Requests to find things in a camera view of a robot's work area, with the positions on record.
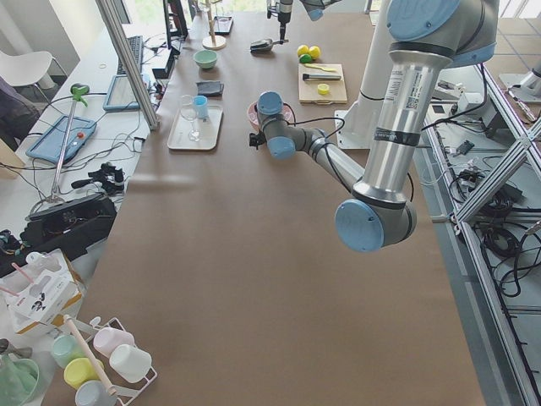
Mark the light blue plastic cup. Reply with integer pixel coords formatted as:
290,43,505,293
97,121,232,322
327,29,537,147
193,95,209,119

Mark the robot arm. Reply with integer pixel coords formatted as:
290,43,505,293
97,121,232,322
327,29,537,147
255,1,499,252
266,0,336,44

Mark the green-tipped metal pole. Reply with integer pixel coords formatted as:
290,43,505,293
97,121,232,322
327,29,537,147
44,83,90,203

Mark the aluminium frame post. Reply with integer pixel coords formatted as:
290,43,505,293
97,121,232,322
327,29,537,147
96,0,159,130

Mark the white cup rack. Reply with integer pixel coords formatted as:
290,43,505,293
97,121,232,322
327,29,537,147
64,315,158,405

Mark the upper yellow lemon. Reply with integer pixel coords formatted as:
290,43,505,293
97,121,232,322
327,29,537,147
297,44,309,57

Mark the green cup on rack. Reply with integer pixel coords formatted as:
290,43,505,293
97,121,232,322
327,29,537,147
51,334,85,369

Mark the half lemon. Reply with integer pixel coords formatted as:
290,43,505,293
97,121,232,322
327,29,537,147
317,83,330,95

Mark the white chair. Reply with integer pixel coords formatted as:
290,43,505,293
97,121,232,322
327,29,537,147
1,51,66,101

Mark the steel muddler black tip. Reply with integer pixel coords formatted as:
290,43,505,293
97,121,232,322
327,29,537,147
302,73,342,81

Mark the yellow cup on rack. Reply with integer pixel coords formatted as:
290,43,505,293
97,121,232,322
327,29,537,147
63,357,100,390

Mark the green lime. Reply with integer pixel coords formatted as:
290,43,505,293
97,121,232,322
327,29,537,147
309,46,321,60

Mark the bamboo cutting board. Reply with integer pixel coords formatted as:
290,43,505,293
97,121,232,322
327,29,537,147
298,63,348,104

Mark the green plastic basin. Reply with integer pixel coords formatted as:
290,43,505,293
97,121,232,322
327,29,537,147
1,355,40,406

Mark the lower yellow lemon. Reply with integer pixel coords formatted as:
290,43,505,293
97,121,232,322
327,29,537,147
298,53,313,64

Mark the folded grey cloth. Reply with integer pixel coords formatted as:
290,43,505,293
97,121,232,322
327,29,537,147
196,80,224,97

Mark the pink cup on rack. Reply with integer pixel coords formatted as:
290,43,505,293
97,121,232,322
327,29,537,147
93,326,135,358

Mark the wooden cup stand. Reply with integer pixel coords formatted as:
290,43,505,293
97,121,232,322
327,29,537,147
198,0,227,51

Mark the stainless steel ice scoop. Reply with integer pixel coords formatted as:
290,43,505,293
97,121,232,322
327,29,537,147
249,38,288,53

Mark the cream serving tray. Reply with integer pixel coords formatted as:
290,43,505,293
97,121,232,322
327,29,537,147
167,105,223,151

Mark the black bag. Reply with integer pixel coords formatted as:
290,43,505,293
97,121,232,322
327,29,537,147
1,193,117,277

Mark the yellow lemon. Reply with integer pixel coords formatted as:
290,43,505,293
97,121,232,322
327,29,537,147
298,53,313,64
297,44,309,57

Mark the white cardboard box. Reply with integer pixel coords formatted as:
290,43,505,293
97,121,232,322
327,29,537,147
1,249,86,337

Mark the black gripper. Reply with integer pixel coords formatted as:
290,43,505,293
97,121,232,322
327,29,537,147
266,0,293,42
249,132,267,149

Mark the pink bowl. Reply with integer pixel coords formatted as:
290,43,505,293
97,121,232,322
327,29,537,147
247,101,295,132

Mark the yellow plastic knife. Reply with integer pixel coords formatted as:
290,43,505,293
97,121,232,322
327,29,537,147
304,63,337,72

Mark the grey cup on rack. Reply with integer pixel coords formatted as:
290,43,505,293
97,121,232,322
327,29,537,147
75,381,117,406

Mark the mint green bowl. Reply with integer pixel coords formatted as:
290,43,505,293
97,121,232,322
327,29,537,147
193,49,217,69

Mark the white cup on rack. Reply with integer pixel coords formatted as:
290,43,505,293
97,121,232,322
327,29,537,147
109,344,152,383

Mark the black keyboard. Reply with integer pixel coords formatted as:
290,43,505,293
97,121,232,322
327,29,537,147
115,35,145,77

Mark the clear wine glass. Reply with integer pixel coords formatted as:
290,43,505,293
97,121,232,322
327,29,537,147
180,95,199,142

